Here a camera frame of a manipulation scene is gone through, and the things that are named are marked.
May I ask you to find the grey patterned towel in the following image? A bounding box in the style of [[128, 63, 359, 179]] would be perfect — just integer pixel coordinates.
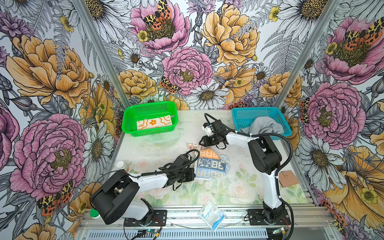
[[187, 143, 231, 180]]

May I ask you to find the plain grey towel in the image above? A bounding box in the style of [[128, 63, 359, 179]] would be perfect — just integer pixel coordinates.
[[239, 117, 285, 135]]

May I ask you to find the orange white floral towel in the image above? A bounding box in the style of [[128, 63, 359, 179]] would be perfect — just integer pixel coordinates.
[[137, 115, 172, 131]]

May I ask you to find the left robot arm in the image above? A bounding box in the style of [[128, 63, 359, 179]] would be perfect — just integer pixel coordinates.
[[90, 150, 200, 226]]

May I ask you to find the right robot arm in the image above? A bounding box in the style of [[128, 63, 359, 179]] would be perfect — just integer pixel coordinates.
[[199, 121, 284, 225]]

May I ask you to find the teal plastic basket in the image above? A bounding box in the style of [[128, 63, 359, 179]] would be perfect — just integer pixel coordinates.
[[232, 107, 293, 137]]

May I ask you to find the white blue packet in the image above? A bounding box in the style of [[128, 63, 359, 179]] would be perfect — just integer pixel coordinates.
[[198, 201, 226, 231]]

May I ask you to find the small orange cap bottle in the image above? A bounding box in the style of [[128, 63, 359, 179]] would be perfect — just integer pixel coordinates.
[[116, 161, 129, 172]]

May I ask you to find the green plastic basket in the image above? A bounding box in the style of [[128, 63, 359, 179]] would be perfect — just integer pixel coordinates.
[[122, 101, 179, 137]]

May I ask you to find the brown square patch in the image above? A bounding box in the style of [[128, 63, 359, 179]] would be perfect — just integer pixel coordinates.
[[279, 170, 300, 188]]

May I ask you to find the white bottle green cap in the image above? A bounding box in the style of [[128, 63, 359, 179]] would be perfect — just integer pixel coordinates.
[[90, 209, 101, 219]]

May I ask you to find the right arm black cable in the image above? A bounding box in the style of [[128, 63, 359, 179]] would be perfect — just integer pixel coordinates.
[[203, 113, 294, 178]]

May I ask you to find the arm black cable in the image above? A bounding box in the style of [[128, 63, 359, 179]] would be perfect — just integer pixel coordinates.
[[89, 149, 201, 193], [203, 113, 294, 178]]

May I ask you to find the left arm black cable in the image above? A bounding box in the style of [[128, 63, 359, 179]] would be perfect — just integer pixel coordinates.
[[89, 149, 201, 193]]

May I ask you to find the aluminium front rail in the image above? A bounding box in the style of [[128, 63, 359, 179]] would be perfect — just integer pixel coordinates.
[[77, 205, 337, 230]]

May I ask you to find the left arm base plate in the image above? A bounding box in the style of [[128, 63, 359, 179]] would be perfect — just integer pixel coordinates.
[[124, 210, 168, 227]]

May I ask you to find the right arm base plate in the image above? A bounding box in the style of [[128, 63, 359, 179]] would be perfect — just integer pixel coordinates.
[[246, 209, 291, 226]]

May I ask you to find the right aluminium frame post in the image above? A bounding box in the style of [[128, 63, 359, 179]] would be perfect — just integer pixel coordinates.
[[274, 0, 341, 108]]

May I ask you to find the aluminium frame post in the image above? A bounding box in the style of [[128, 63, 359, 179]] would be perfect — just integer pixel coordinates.
[[274, 0, 341, 108], [74, 1, 131, 109]]

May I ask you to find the left aluminium frame post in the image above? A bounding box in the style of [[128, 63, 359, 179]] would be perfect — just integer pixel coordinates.
[[74, 1, 131, 109]]

